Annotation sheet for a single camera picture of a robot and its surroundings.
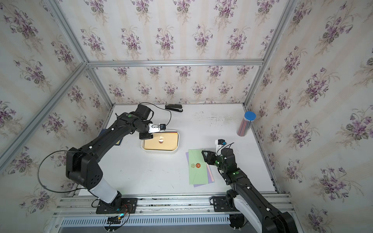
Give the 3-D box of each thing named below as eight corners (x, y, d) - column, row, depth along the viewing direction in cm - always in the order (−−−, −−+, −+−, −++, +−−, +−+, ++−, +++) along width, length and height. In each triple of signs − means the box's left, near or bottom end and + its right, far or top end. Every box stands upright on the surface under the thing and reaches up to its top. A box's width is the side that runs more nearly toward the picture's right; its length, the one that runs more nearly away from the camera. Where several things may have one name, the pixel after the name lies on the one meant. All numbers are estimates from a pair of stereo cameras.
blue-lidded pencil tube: (237, 136, 103) (246, 119, 88) (235, 129, 108) (243, 111, 92) (247, 136, 103) (258, 119, 88) (245, 129, 108) (255, 111, 93)
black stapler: (165, 111, 117) (164, 108, 115) (165, 107, 121) (165, 104, 118) (182, 111, 117) (182, 108, 115) (182, 107, 121) (182, 104, 118)
